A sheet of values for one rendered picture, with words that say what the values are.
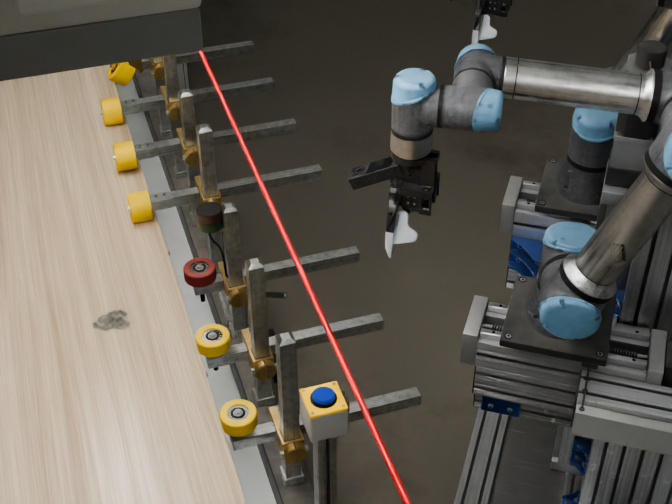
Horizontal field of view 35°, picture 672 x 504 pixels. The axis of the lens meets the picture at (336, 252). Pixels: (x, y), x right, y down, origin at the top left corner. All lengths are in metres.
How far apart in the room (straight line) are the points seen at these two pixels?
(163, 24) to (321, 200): 3.80
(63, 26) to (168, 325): 1.95
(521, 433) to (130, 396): 1.30
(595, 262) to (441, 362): 1.72
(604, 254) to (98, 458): 1.09
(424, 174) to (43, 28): 1.41
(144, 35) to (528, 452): 2.66
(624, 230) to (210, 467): 0.94
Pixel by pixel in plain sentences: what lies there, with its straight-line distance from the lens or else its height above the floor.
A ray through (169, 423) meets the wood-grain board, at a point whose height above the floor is 0.90.
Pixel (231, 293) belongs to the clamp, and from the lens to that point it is 2.63.
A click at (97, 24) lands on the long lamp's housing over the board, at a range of 0.59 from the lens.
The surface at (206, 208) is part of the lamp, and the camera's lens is 2.50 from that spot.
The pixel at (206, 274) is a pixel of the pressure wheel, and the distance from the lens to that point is 2.62.
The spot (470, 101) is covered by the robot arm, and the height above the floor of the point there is 1.64.
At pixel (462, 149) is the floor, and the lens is 4.72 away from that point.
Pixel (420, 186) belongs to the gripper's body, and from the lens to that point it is 1.95.
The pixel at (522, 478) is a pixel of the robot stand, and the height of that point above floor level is 0.21.
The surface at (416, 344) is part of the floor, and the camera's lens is 3.73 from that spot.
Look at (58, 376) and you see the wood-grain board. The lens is 2.44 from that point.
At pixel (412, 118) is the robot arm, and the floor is 1.61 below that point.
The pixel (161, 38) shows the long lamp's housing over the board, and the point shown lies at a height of 2.31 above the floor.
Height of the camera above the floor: 2.58
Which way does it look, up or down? 39 degrees down
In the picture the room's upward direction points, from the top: straight up
